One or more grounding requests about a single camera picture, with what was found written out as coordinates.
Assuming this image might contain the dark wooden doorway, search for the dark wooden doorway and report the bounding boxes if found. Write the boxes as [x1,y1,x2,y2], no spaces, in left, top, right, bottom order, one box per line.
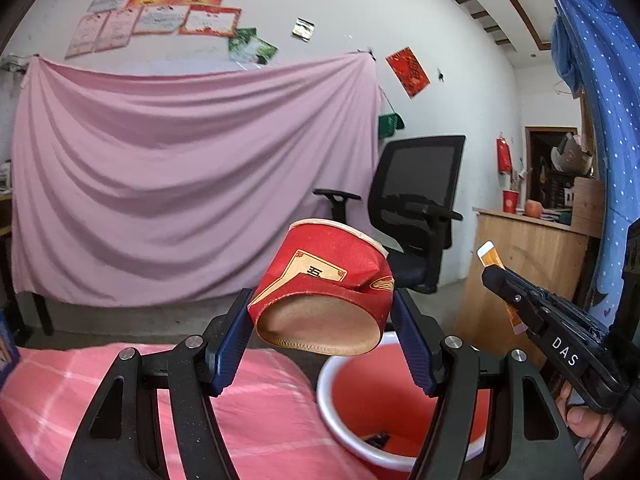
[523,126,584,211]

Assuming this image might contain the wooden counter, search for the wooden counter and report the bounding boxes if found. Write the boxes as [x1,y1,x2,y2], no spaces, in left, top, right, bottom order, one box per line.
[456,207,591,367]

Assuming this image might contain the orange white sachet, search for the orange white sachet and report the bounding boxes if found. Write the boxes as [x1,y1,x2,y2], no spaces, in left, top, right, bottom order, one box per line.
[476,241,529,335]

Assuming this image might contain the red wall poster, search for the red wall poster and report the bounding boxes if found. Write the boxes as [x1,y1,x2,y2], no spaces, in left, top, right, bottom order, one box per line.
[385,46,431,100]

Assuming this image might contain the red bucket with white rim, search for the red bucket with white rim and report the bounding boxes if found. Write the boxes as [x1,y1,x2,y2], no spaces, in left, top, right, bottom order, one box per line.
[316,331,494,472]

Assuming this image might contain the person's right hand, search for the person's right hand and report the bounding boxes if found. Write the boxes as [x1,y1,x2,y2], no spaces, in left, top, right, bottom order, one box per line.
[555,383,628,471]

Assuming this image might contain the blue dotted curtain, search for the blue dotted curtain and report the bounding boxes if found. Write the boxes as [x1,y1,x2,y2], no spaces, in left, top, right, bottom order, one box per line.
[532,0,640,332]

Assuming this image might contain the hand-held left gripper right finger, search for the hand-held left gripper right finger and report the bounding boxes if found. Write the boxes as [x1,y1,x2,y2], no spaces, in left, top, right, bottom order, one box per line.
[392,287,584,480]

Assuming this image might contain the green wall picture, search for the green wall picture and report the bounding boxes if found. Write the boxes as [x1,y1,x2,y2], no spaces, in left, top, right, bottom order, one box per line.
[227,27,280,66]

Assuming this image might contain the red hanging ornament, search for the red hanging ornament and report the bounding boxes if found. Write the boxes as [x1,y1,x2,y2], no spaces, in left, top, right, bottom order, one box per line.
[496,132,514,176]

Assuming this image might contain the pink checked tablecloth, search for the pink checked tablecloth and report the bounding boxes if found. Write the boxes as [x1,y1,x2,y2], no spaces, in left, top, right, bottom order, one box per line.
[0,342,377,480]

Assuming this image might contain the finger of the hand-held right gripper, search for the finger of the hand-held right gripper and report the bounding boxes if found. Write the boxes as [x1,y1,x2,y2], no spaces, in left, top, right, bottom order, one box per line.
[481,264,547,337]

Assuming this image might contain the group of wall certificates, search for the group of wall certificates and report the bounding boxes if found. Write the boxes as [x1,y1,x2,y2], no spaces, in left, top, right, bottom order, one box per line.
[64,0,292,60]

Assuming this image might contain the pink hanging sheet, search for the pink hanging sheet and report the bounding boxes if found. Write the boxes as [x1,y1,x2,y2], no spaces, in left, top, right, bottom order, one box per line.
[10,51,384,309]

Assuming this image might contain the black office chair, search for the black office chair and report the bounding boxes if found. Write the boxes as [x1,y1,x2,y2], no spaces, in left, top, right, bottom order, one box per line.
[312,134,467,295]

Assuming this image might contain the red paper cup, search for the red paper cup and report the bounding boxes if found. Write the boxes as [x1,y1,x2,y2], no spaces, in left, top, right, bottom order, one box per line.
[247,217,396,357]

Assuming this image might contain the dark wrapper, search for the dark wrapper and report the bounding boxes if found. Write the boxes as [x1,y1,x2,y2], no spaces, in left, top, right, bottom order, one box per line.
[362,431,394,451]

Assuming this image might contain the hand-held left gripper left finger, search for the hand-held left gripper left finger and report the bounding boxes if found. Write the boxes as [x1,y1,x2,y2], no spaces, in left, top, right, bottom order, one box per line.
[60,287,256,480]

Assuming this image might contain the grey bag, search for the grey bag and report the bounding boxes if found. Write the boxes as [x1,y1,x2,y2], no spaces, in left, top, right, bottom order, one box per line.
[550,132,594,176]

